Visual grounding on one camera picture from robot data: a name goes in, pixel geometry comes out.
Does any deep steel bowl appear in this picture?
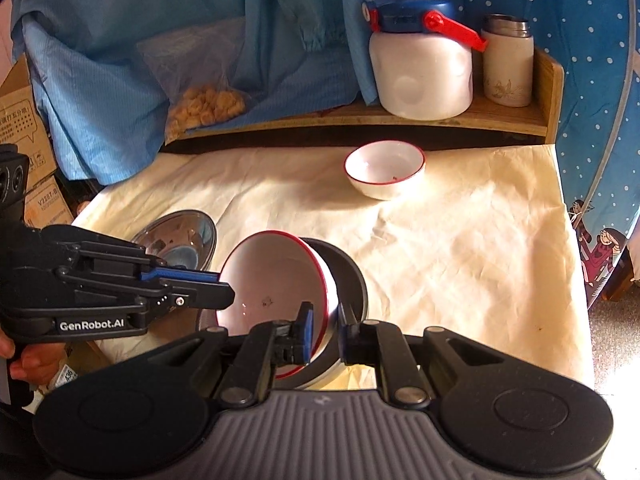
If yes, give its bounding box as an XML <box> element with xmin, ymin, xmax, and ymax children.
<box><xmin>196</xmin><ymin>230</ymin><xmax>368</xmax><ymax>389</ymax></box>

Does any cardboard box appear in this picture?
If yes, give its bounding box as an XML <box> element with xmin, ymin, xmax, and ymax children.
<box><xmin>0</xmin><ymin>55</ymin><xmax>56</xmax><ymax>191</ymax></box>
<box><xmin>24</xmin><ymin>174</ymin><xmax>75</xmax><ymax>229</ymax></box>

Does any cream thermos flask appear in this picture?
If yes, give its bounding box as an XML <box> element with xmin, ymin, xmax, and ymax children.
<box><xmin>482</xmin><ymin>14</ymin><xmax>535</xmax><ymax>107</ymax></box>

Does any upper cardboard box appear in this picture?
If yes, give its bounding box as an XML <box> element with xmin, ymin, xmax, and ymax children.
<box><xmin>0</xmin><ymin>55</ymin><xmax>56</xmax><ymax>191</ymax></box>

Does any lower cardboard box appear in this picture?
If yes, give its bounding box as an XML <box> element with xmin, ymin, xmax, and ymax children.
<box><xmin>24</xmin><ymin>174</ymin><xmax>75</xmax><ymax>229</ymax></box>

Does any person's left hand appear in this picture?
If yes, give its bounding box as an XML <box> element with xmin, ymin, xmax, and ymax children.
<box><xmin>1</xmin><ymin>333</ymin><xmax>66</xmax><ymax>386</ymax></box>

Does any plastic bag of snacks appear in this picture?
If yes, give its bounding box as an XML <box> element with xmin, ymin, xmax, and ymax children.
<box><xmin>137</xmin><ymin>18</ymin><xmax>254</xmax><ymax>143</ymax></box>

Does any blue dotted curtain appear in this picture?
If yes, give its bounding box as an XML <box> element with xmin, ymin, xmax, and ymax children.
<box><xmin>454</xmin><ymin>0</ymin><xmax>639</xmax><ymax>302</ymax></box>

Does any steel plate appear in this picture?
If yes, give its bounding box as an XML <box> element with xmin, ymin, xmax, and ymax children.
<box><xmin>132</xmin><ymin>209</ymin><xmax>217</xmax><ymax>271</ymax></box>

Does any white jug blue lid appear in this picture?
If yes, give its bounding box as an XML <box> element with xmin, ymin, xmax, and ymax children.
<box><xmin>362</xmin><ymin>0</ymin><xmax>488</xmax><ymax>122</ymax></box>

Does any cream tablecloth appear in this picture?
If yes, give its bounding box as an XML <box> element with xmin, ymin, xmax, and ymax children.
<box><xmin>76</xmin><ymin>145</ymin><xmax>594</xmax><ymax>385</ymax></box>

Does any wooden shelf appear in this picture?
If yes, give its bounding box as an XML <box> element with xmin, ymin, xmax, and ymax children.
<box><xmin>163</xmin><ymin>48</ymin><xmax>564</xmax><ymax>154</ymax></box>

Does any blue cloth garment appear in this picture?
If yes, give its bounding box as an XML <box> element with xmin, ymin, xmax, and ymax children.
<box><xmin>11</xmin><ymin>0</ymin><xmax>375</xmax><ymax>184</ymax></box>

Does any white bowl red rim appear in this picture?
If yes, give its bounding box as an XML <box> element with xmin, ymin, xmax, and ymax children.
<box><xmin>214</xmin><ymin>230</ymin><xmax>338</xmax><ymax>359</ymax></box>
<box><xmin>343</xmin><ymin>140</ymin><xmax>426</xmax><ymax>202</ymax></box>

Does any orange round object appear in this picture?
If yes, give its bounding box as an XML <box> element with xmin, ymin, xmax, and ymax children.
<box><xmin>76</xmin><ymin>200</ymin><xmax>90</xmax><ymax>216</ymax></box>

